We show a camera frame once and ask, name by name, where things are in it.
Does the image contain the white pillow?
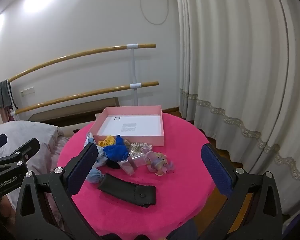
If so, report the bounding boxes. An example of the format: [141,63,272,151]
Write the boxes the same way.
[0,120,65,170]

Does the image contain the white barre stand with base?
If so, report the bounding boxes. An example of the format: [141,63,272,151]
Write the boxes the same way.
[126,44,142,107]

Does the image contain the white wall cable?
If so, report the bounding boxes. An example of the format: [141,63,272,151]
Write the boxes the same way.
[139,0,170,25]

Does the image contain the bag of cotton swabs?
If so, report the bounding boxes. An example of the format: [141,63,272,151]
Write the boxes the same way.
[129,142,153,155]

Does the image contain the white curtain with lace trim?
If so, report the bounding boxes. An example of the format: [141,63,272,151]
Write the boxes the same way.
[175,0,300,215]

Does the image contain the black leather pouch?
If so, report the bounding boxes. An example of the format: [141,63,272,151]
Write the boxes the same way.
[97,173,157,208]

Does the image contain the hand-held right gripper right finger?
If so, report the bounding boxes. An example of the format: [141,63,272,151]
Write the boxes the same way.
[201,143,283,240]

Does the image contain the yellow scrunchie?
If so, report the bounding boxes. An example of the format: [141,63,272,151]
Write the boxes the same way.
[98,135,116,147]

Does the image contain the pink cloth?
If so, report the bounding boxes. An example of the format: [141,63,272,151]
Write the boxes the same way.
[0,106,15,123]

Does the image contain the pink cardboard box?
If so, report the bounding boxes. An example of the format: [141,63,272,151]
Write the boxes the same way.
[93,106,165,147]

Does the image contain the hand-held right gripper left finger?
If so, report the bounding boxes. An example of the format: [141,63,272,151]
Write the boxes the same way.
[15,142,100,240]

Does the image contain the light blue scrunchie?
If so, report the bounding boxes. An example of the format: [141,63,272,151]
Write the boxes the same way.
[86,152,108,183]

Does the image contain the pastel purple scrunchie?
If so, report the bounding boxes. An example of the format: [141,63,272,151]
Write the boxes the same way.
[141,146,175,176]

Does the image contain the pink round tablecloth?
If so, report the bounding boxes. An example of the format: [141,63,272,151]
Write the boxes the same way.
[57,112,217,240]

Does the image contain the wooden ballet barre rail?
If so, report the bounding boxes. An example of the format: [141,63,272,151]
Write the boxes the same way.
[8,44,156,83]
[15,81,159,115]

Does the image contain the person's left forearm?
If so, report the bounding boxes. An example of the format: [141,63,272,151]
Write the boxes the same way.
[0,195,17,222]

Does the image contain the clear pouches with maroon band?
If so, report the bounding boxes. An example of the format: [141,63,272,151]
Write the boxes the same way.
[118,154,148,176]

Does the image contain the brown-topped white cabinet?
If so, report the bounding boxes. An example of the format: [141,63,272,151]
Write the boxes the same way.
[27,97,120,136]

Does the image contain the grey cloth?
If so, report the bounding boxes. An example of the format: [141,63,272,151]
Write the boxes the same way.
[0,80,13,108]

